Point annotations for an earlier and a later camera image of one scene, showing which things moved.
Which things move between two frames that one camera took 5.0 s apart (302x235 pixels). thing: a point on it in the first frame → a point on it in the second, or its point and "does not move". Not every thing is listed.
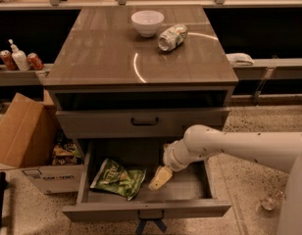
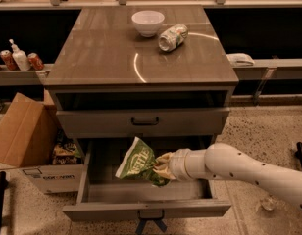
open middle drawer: [186, 195] does not move
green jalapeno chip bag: [117, 178] → [138, 163]
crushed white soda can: [172, 37] does not move
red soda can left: [7, 58] does not move
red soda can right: [34, 61] does not move
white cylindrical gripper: [171, 158] → [177, 164]
